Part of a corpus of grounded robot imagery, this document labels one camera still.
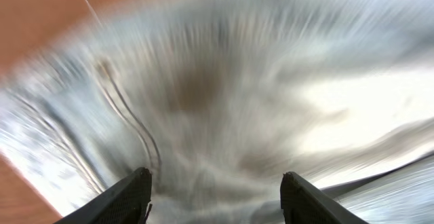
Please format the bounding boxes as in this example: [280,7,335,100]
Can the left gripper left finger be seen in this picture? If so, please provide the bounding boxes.
[55,167,153,224]

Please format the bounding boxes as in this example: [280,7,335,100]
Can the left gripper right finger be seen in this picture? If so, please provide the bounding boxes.
[280,172,368,224]

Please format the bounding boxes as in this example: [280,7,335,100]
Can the light blue denim shorts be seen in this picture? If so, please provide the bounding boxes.
[1,0,433,223]

